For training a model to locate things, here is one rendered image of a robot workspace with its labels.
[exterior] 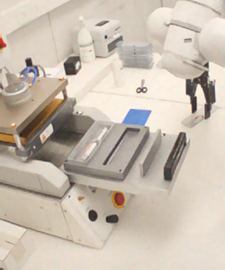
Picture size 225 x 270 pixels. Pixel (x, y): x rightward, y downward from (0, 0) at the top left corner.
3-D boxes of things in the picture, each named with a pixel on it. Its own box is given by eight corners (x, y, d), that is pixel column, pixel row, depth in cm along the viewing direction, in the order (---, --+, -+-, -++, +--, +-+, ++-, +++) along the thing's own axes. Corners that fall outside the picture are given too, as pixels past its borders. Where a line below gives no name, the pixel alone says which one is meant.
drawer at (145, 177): (60, 182, 97) (53, 159, 93) (94, 135, 113) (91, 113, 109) (168, 202, 85) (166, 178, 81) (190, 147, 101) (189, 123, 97)
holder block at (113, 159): (64, 169, 95) (62, 161, 93) (97, 127, 110) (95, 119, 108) (123, 180, 88) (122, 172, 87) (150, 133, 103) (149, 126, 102)
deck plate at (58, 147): (-56, 170, 109) (-58, 168, 109) (3, 114, 136) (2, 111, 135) (61, 203, 91) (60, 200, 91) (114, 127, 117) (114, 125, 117)
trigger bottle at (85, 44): (80, 58, 204) (73, 16, 191) (94, 55, 205) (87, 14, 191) (81, 64, 197) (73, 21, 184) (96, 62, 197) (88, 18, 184)
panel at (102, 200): (104, 244, 98) (66, 197, 93) (141, 176, 121) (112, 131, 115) (109, 243, 97) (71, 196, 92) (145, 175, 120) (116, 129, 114)
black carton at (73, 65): (65, 75, 188) (62, 63, 184) (71, 68, 195) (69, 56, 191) (76, 75, 186) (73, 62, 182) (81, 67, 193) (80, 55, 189)
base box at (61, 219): (-36, 207, 119) (-55, 170, 110) (20, 146, 147) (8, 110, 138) (101, 250, 97) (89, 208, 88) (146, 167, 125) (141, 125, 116)
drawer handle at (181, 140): (163, 179, 86) (162, 167, 84) (180, 143, 98) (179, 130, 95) (171, 180, 86) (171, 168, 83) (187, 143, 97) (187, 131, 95)
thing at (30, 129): (-16, 141, 103) (-26, 114, 98) (25, 103, 119) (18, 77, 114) (30, 150, 96) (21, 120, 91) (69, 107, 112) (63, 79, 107)
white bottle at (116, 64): (116, 87, 178) (112, 60, 170) (113, 83, 182) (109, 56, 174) (126, 85, 179) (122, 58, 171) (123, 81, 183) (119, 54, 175)
